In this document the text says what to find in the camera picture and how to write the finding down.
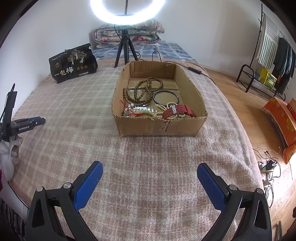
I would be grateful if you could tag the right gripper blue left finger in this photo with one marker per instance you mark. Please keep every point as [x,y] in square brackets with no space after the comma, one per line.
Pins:
[43,222]

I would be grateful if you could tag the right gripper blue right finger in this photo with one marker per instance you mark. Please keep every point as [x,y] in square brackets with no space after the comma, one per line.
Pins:
[255,223]

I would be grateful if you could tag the red cord jade pendant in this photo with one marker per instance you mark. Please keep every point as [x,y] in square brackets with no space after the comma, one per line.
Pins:
[127,109]

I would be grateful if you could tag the white gloved left hand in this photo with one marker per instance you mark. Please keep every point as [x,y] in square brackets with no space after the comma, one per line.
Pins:
[10,156]

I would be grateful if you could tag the pink plaid bed blanket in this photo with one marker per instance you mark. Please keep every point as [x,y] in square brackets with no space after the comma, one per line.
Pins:
[149,189]

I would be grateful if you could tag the red brown flat box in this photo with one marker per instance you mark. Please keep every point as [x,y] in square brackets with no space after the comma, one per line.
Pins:
[292,107]

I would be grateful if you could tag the orange covered bench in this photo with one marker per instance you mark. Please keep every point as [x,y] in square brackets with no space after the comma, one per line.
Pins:
[286,123]

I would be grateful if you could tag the folded floral quilt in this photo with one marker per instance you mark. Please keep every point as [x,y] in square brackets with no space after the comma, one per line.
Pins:
[145,33]

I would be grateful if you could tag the black tripod stand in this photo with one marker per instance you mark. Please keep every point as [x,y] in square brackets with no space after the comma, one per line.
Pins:
[126,46]

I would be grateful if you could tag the black clothes rack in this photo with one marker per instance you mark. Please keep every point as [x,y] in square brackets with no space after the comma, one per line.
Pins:
[272,65]

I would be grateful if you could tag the yellow green box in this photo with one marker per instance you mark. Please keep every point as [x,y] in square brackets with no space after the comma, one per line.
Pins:
[267,79]

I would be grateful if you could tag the cardboard box tray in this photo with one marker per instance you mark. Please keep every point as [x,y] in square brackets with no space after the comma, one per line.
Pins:
[176,80]

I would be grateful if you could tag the dark hanging clothes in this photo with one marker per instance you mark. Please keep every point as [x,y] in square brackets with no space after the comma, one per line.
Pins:
[284,65]

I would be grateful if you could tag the blue patterned bed sheet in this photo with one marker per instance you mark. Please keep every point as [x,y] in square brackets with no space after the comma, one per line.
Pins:
[161,49]

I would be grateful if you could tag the striped hanging towel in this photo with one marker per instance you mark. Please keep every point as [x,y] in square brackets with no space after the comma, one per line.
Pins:
[268,43]

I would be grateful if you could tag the white power strip with cables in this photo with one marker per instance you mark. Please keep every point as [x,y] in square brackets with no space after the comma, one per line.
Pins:
[270,170]

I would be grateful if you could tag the white ring light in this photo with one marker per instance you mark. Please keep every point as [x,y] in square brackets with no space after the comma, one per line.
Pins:
[127,17]

